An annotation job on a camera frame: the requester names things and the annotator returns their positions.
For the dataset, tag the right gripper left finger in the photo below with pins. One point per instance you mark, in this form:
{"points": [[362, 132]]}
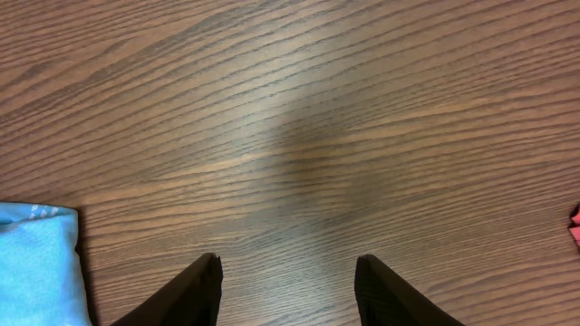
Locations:
{"points": [[192, 298]]}

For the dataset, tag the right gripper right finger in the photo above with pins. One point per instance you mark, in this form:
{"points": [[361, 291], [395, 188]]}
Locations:
{"points": [[385, 299]]}

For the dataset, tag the light blue printed t-shirt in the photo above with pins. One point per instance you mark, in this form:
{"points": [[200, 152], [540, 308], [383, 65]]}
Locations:
{"points": [[41, 275]]}

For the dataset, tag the red t-shirt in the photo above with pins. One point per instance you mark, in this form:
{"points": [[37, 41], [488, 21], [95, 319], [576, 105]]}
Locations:
{"points": [[574, 227]]}

